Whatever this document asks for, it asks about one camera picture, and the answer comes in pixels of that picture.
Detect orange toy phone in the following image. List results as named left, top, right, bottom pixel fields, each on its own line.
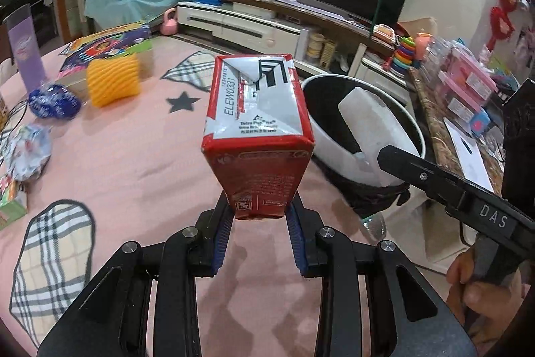
left=373, top=23, right=396, bottom=44

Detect pink kettlebell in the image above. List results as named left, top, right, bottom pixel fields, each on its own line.
left=162, top=8, right=178, bottom=35

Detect white foam block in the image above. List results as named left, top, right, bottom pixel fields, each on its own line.
left=338, top=87, right=421, bottom=174

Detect pink storage boxes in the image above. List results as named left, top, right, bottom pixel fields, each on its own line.
left=439, top=45, right=498, bottom=123

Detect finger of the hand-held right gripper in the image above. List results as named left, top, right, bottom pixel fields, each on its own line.
left=377, top=145, right=469, bottom=215

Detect large yellow ribbed cylinder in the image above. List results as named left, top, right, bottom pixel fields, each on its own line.
left=86, top=54, right=140, bottom=108

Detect person's right hand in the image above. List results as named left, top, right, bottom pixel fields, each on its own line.
left=446, top=244, right=527, bottom=324

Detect green small box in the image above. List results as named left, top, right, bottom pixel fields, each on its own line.
left=0, top=173, right=28, bottom=230

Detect foil wrapper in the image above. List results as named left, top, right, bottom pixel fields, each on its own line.
left=6, top=124, right=53, bottom=182

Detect white paper sheet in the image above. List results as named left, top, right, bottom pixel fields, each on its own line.
left=443, top=118, right=494, bottom=190

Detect purple water bottle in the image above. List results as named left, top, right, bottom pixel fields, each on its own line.
left=6, top=3, right=46, bottom=90

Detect clear plastic bottle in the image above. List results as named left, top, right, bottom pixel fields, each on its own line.
left=361, top=210, right=387, bottom=241

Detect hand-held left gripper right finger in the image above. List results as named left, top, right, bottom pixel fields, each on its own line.
left=286, top=202, right=477, bottom=357

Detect stacked jars in stand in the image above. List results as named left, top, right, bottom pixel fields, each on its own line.
left=307, top=33, right=327, bottom=59

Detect red hanging decoration string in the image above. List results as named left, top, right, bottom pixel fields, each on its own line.
left=489, top=0, right=527, bottom=48

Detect red drink carton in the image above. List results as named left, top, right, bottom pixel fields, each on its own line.
left=201, top=53, right=315, bottom=220

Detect blue wrapper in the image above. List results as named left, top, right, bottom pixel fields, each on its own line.
left=28, top=83, right=82, bottom=120

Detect brown marble table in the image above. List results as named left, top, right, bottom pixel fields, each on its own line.
left=407, top=66, right=506, bottom=194

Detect rainbow stacking rings toy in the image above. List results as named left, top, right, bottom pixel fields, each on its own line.
left=391, top=37, right=419, bottom=69

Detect colourful puzzle box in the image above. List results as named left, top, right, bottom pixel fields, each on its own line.
left=59, top=22, right=153, bottom=77

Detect brown cardboard sheet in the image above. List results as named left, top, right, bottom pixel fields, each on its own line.
left=397, top=18, right=437, bottom=40

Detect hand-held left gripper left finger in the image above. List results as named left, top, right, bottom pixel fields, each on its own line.
left=37, top=194, right=235, bottom=357

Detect white round bin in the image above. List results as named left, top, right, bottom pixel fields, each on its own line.
left=301, top=75, right=426, bottom=190

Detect white television stand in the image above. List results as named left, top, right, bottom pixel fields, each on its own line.
left=176, top=0, right=398, bottom=67

